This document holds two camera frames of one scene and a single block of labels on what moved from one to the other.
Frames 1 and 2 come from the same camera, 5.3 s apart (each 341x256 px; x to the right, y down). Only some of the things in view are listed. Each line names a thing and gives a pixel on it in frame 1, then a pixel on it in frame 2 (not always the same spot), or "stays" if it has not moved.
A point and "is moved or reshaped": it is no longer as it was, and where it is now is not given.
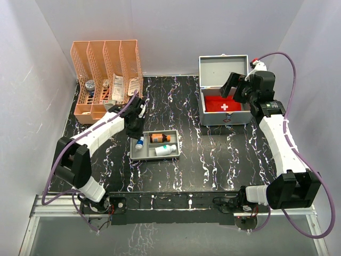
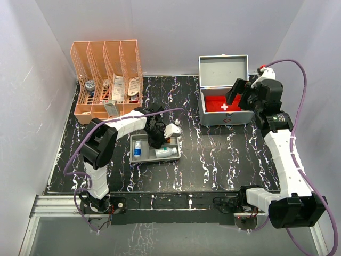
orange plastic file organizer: [108, 72] stays
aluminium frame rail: [70, 206] stays
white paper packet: [118, 91] stays
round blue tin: [90, 85] stays
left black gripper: [138, 134] → [157, 143]
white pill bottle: [165, 149] is moved or reshaped
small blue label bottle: [139, 143] is moved or reshaped
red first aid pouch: [217, 103] stays
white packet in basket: [134, 85] stays
